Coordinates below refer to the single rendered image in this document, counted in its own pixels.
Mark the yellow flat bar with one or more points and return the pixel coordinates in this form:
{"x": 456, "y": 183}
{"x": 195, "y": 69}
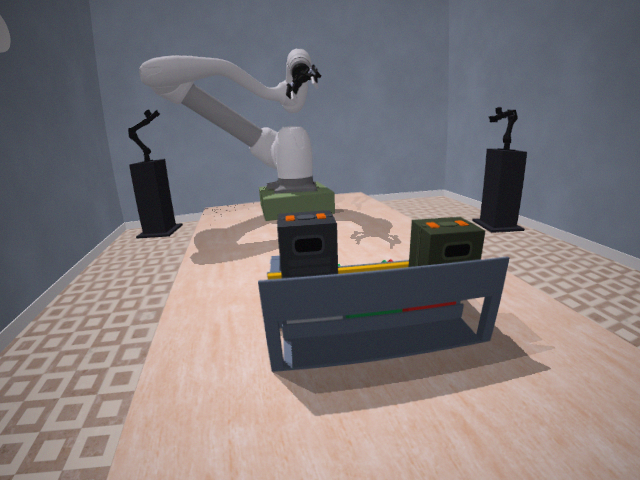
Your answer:
{"x": 356, "y": 269}

